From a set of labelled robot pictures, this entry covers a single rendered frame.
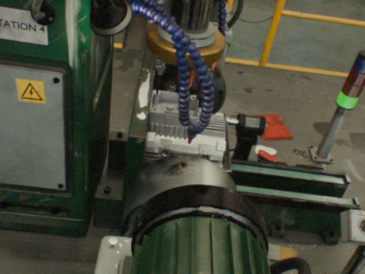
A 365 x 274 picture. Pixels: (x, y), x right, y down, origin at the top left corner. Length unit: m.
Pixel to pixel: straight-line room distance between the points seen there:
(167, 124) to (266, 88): 0.94
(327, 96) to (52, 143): 1.37
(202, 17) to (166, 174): 0.33
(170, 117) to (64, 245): 0.43
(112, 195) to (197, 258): 0.66
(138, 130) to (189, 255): 0.52
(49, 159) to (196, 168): 0.34
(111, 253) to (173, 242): 0.24
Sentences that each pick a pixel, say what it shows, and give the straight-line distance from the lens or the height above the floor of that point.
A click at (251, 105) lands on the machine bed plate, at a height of 0.80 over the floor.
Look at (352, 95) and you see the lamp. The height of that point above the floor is 1.09.
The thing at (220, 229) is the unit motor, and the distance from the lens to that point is 0.51.
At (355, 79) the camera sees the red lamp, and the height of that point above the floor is 1.14.
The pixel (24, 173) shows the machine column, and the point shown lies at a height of 1.02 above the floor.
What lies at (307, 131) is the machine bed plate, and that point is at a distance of 1.73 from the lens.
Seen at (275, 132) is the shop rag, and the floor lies 0.81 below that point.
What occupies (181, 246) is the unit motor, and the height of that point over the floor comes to 1.35.
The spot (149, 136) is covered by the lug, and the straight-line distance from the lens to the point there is 1.04.
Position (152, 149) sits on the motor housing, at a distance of 1.06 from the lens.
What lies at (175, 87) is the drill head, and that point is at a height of 1.07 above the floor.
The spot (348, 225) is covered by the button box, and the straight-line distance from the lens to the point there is 1.04.
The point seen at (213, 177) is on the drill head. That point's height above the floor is 1.16.
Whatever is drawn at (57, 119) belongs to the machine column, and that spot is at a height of 1.19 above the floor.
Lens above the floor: 1.74
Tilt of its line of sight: 38 degrees down
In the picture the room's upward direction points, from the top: 11 degrees clockwise
